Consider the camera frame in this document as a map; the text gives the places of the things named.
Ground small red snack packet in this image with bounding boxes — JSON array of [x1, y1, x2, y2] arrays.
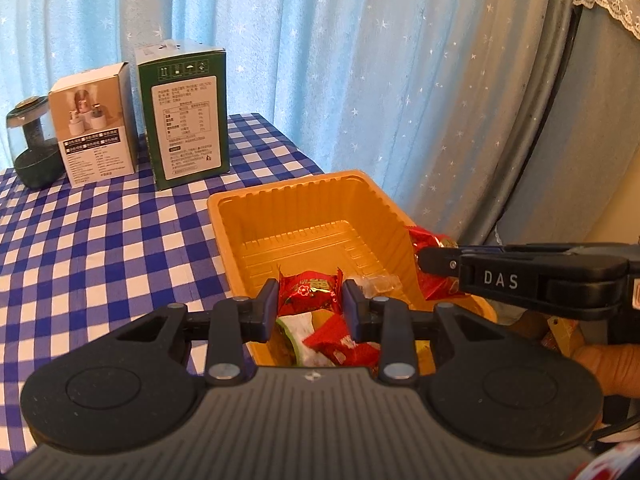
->
[[276, 267, 346, 319]]

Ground brown candy clear wrapper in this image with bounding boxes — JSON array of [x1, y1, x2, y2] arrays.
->
[[359, 273, 404, 297]]

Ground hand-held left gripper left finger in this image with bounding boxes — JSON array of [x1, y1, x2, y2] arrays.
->
[[116, 278, 281, 388]]

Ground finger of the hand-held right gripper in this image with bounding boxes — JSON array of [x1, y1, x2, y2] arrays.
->
[[456, 243, 584, 256], [417, 247, 464, 282]]

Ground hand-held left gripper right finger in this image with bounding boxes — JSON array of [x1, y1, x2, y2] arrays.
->
[[342, 279, 507, 387]]

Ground dark glass humidifier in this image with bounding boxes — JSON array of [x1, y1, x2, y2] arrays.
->
[[5, 96, 66, 191]]

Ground green cardboard box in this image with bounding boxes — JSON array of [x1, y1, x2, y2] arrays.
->
[[135, 38, 232, 192]]

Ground long red twist candy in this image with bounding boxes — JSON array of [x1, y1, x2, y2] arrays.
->
[[407, 224, 469, 302]]

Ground blue white checkered tablecloth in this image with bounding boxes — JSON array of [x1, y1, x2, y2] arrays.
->
[[0, 112, 332, 467]]

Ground person's right hand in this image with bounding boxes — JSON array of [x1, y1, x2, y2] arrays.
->
[[572, 344, 640, 397]]

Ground grey lace-trimmed cover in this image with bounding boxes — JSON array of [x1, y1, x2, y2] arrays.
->
[[495, 0, 640, 247]]

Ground blue starry curtain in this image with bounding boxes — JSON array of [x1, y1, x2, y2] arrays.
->
[[0, 0, 553, 243]]

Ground red white patterned clothing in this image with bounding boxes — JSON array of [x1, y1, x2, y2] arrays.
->
[[570, 441, 640, 480]]

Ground white cardboard box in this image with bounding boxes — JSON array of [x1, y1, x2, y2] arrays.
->
[[48, 61, 140, 189]]

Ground orange plastic tray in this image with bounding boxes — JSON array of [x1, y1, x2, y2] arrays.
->
[[206, 169, 500, 377]]

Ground grey starry curtain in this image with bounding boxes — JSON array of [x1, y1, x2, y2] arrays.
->
[[449, 0, 590, 247]]

